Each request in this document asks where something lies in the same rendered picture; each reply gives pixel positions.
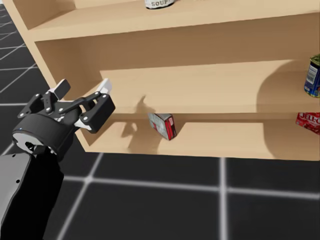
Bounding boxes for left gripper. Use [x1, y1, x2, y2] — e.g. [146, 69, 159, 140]
[11, 77, 117, 161]

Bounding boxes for red and white carton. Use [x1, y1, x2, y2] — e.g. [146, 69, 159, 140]
[147, 112, 178, 141]

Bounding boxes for green and blue rectangular can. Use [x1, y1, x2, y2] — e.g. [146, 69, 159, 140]
[303, 53, 320, 98]

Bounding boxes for pale wooden shelf unit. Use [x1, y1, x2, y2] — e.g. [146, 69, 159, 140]
[2, 0, 320, 161]

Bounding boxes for red and white can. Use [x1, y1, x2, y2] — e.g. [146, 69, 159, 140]
[144, 0, 176, 10]

